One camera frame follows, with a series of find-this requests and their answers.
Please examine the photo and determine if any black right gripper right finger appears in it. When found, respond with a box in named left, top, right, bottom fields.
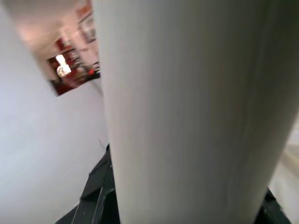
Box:
left=256, top=189, right=292, bottom=224

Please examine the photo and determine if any white plastic table leg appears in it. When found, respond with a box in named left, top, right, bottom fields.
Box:
left=92, top=0, right=299, bottom=224

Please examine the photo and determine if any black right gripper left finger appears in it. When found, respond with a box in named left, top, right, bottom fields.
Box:
left=56, top=143, right=121, bottom=224

